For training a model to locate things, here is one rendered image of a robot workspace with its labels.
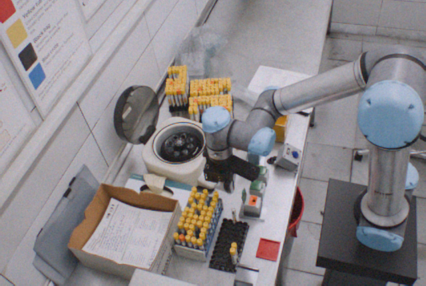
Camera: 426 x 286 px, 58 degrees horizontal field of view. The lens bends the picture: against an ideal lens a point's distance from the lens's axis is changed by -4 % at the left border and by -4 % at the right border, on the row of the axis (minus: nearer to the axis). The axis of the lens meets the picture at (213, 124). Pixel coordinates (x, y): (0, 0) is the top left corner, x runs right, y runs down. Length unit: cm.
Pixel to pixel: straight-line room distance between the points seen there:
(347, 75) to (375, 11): 267
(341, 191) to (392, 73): 65
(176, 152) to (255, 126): 49
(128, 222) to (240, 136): 54
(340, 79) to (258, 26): 127
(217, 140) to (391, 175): 43
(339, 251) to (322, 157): 146
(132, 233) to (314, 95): 73
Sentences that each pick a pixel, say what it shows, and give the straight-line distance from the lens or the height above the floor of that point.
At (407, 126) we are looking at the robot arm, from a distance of 78.
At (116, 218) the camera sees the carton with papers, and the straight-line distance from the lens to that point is 140.
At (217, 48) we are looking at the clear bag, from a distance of 199.
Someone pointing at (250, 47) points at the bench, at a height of 88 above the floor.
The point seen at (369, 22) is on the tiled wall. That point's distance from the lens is 366.
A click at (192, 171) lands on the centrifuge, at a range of 138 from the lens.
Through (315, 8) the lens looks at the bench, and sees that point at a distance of 234.
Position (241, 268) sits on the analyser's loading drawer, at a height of 92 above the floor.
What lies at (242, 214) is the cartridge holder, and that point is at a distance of 138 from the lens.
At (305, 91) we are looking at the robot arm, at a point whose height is 140.
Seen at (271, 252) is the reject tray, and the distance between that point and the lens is 133.
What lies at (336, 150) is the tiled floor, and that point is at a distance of 271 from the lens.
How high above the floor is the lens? 208
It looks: 47 degrees down
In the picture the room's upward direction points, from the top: 9 degrees counter-clockwise
